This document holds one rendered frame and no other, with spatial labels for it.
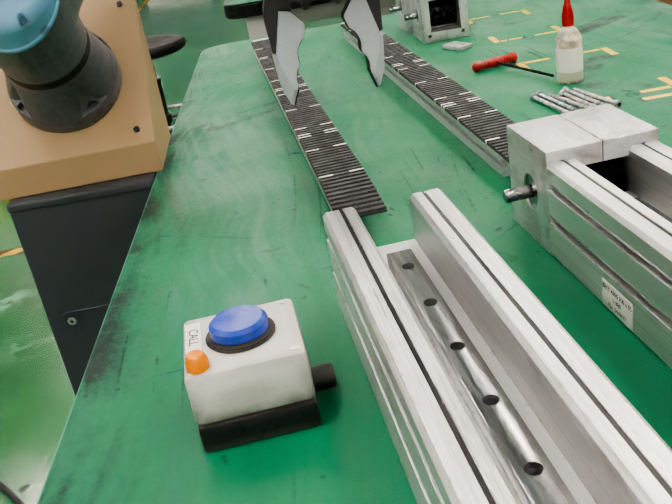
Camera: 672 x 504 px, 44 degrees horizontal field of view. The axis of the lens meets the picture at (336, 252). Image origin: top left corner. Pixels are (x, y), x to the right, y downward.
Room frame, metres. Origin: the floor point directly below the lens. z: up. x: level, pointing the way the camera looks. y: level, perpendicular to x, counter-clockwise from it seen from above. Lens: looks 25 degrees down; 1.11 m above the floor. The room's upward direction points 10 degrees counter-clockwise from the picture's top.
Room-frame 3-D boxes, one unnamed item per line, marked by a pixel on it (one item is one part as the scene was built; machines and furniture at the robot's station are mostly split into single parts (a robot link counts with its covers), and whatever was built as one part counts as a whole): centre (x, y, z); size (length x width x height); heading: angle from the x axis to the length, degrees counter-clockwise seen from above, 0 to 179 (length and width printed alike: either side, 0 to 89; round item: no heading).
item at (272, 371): (0.49, 0.06, 0.81); 0.10 x 0.08 x 0.06; 96
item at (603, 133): (0.68, -0.22, 0.83); 0.12 x 0.09 x 0.10; 96
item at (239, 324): (0.49, 0.07, 0.84); 0.04 x 0.04 x 0.02
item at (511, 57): (1.25, -0.33, 0.79); 0.16 x 0.08 x 0.02; 20
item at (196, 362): (0.46, 0.10, 0.85); 0.02 x 0.02 x 0.01
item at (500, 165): (1.32, -0.16, 0.79); 0.96 x 0.04 x 0.03; 6
